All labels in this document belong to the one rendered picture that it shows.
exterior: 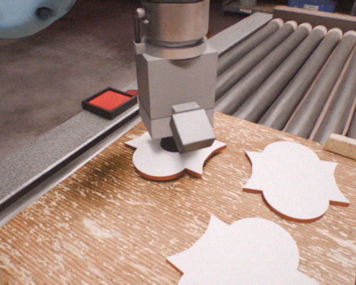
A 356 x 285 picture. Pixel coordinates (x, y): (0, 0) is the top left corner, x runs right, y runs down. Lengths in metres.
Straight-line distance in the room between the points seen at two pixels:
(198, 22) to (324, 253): 0.27
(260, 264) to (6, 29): 0.28
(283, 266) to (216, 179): 0.14
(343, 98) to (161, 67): 0.45
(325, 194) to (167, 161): 0.20
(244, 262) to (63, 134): 0.37
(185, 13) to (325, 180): 0.27
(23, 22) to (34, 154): 0.36
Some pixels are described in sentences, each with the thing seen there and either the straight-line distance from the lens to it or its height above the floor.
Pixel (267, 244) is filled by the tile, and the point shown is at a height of 0.94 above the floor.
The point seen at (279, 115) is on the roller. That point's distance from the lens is 0.60.
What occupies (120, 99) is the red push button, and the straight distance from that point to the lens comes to 0.61.
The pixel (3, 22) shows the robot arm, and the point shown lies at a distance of 0.20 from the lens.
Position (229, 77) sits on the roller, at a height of 0.92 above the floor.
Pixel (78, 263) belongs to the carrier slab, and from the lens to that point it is 0.35.
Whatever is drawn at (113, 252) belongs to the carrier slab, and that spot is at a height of 0.94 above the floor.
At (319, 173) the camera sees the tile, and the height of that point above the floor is 0.94.
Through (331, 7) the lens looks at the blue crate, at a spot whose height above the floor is 0.28.
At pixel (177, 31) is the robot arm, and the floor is 1.12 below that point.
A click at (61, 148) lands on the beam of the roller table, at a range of 0.53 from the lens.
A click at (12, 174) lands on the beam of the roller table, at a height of 0.92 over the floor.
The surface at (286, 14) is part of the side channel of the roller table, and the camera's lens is 1.24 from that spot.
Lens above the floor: 1.22
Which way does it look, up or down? 36 degrees down
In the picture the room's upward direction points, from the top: straight up
